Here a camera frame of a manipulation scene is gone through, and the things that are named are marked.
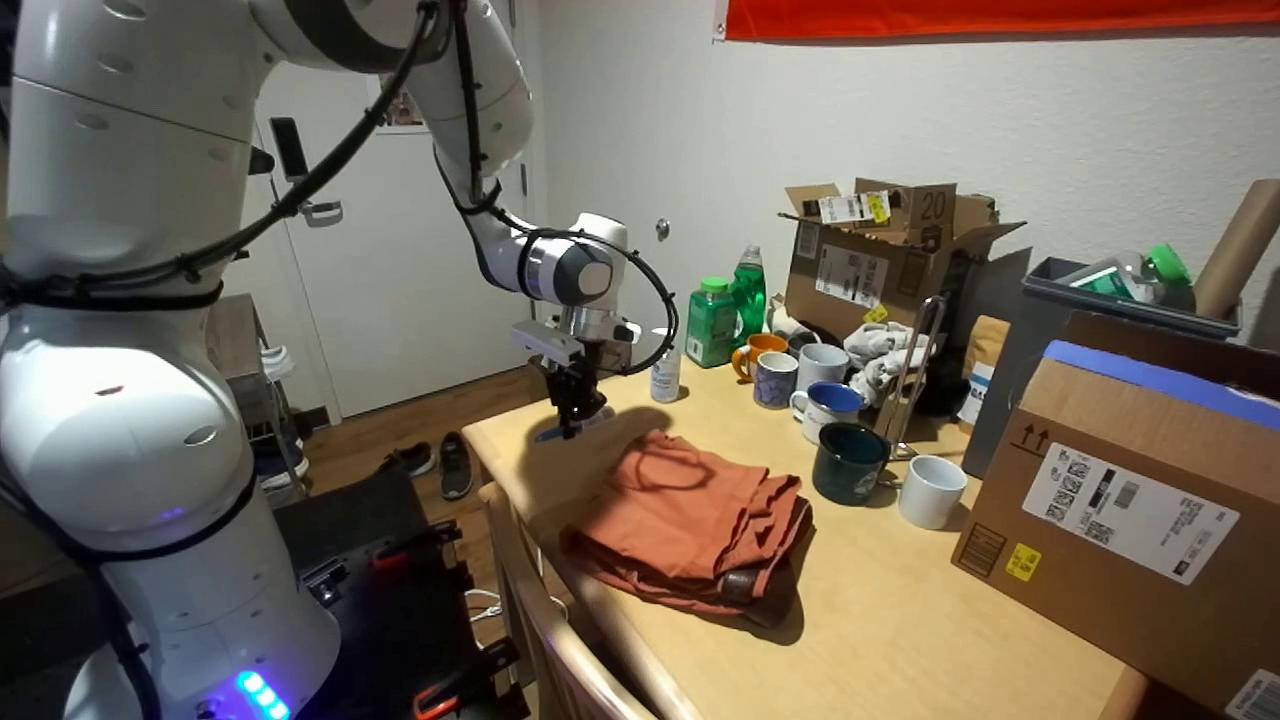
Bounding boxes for large open cardboard box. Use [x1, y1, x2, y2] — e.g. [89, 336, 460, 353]
[775, 177, 1032, 347]

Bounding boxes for green item in bin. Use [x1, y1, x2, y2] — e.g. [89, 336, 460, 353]
[1130, 239, 1192, 287]

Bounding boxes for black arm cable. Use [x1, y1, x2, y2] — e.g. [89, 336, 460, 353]
[0, 0, 683, 379]

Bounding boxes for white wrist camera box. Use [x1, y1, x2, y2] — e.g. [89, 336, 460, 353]
[512, 316, 591, 366]

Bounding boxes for small shelf cart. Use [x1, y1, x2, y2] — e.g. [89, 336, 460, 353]
[215, 293, 310, 501]

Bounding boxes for blue and brown package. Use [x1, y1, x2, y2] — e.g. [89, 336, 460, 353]
[957, 310, 1013, 429]

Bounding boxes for light wooden chair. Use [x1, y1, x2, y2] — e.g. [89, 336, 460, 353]
[475, 482, 657, 720]

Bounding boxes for black door lock pad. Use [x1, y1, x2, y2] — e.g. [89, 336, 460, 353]
[269, 116, 310, 194]

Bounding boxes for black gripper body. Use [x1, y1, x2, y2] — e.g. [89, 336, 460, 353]
[536, 347, 616, 401]

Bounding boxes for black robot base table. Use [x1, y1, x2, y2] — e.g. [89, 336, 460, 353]
[271, 464, 524, 720]

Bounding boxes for white door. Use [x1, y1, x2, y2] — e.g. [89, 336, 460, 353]
[236, 57, 551, 419]

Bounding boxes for brown cardboard tube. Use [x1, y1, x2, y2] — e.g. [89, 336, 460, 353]
[1187, 177, 1280, 319]

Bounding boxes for clear hand sanitizer bottle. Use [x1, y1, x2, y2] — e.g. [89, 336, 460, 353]
[646, 325, 687, 409]

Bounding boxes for white crumpled plastic bags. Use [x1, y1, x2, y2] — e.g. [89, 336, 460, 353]
[844, 316, 936, 402]

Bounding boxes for dark grey trash bin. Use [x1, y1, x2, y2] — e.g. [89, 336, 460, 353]
[958, 252, 1236, 479]

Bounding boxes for dark green mug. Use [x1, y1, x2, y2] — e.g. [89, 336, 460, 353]
[807, 419, 890, 508]

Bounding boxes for pale grey mug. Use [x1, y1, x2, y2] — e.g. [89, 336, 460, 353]
[797, 338, 850, 396]

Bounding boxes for small white cup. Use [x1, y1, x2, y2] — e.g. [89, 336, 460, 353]
[890, 451, 970, 531]

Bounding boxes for orange mug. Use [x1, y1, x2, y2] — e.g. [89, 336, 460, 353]
[727, 330, 790, 388]

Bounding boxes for cardboard box with blue tape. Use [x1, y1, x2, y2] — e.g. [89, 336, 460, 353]
[949, 336, 1280, 714]

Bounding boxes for green jar with green lid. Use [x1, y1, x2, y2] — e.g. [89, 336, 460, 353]
[683, 274, 738, 373]

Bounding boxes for dark shoe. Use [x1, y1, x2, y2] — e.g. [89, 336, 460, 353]
[437, 429, 475, 504]
[377, 440, 441, 479]

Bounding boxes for grey metal rod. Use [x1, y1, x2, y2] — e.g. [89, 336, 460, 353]
[870, 293, 953, 451]

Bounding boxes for orange folded cloth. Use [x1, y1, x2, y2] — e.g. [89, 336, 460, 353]
[573, 429, 814, 618]

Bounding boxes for white mug with blue rim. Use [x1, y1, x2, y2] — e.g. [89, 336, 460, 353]
[788, 379, 870, 445]

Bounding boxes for red wall banner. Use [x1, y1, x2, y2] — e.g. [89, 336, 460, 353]
[716, 0, 1280, 47]

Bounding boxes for blue patterned mug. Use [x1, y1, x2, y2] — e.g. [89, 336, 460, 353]
[751, 347, 798, 410]

